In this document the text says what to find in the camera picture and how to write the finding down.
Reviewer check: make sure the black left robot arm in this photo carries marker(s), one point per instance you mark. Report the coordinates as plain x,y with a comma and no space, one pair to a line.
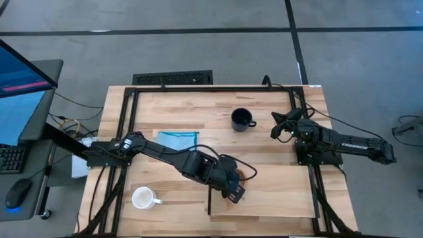
165,153

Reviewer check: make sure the light blue cloth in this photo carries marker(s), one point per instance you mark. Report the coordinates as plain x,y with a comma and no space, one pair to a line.
176,140

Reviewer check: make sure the white mug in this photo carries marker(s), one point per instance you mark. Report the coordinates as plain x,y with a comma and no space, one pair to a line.
142,197

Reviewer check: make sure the grey side desk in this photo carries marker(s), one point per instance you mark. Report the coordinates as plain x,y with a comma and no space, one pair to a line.
49,99

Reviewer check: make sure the black mug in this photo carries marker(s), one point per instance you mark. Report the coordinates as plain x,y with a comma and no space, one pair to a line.
240,120

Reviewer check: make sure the black aluminium table frame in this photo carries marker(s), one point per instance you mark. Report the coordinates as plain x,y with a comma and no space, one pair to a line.
215,89

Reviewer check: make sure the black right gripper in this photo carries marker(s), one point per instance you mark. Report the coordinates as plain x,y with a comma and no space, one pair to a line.
295,122

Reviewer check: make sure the black keyboard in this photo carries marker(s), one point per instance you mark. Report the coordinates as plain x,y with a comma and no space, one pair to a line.
11,158

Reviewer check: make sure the black caster wheel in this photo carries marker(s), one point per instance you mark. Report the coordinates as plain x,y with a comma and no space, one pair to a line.
46,215

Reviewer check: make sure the brown wooden cup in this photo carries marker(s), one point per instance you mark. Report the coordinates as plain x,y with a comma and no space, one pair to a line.
245,178

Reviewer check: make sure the computer monitor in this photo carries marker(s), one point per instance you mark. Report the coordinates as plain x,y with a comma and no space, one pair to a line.
20,76

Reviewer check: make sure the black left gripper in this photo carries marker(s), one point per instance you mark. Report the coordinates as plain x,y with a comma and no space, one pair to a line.
228,178

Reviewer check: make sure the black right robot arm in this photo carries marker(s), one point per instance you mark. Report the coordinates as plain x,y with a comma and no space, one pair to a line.
347,143

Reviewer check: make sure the white box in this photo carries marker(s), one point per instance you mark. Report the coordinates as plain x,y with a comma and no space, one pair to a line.
79,168

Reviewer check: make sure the light wooden board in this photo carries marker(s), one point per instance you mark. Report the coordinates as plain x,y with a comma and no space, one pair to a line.
281,191

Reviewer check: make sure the black computer mouse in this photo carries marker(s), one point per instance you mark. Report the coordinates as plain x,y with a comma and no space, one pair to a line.
18,193

